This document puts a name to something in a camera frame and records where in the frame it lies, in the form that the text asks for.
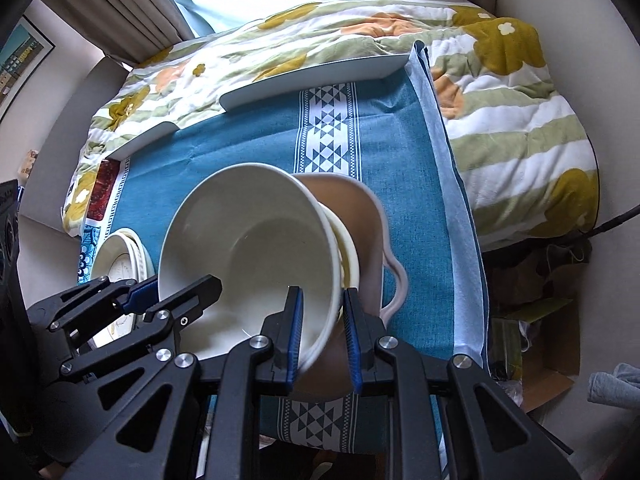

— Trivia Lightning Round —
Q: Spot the pink square handled bowl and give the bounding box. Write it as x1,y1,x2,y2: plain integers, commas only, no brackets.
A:
290,174,409,402

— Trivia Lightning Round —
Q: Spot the cream yellow bowl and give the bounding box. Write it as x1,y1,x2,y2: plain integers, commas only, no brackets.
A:
320,204,360,288

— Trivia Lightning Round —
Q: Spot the white ceramic bowl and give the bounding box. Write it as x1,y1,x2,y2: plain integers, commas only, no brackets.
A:
157,162,342,373

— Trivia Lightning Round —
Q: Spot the cartoon printed deep plate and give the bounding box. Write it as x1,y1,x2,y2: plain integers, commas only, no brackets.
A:
89,227,158,351

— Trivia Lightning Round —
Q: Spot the blue patterned tablecloth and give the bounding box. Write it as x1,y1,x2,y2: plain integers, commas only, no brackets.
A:
77,39,490,453

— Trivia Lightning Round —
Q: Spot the grey headboard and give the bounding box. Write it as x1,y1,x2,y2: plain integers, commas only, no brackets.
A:
21,58,128,233

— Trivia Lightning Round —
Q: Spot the floral quilt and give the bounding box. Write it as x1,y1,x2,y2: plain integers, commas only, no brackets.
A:
60,0,599,250

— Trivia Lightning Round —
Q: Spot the framed landscape picture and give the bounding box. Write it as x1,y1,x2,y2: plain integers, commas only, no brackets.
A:
0,16,55,118

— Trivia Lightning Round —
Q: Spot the left brown curtain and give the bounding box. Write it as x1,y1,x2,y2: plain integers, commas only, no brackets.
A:
41,0,194,65

